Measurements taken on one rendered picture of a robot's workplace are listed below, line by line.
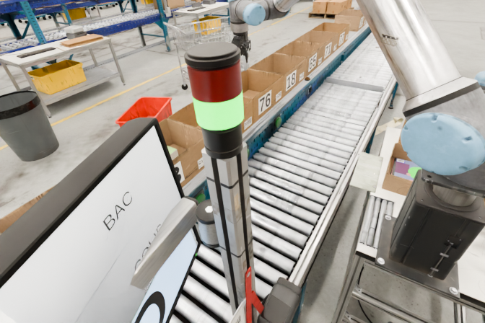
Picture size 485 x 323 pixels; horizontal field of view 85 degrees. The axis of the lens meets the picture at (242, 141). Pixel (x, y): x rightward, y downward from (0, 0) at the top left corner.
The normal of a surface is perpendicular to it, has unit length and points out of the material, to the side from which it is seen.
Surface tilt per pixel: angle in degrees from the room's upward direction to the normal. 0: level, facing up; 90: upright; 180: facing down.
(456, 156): 94
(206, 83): 90
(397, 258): 90
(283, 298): 8
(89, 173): 4
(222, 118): 90
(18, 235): 4
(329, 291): 0
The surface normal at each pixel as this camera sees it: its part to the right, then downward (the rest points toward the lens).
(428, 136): -0.84, 0.40
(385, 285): -0.06, -0.81
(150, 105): -0.16, 0.52
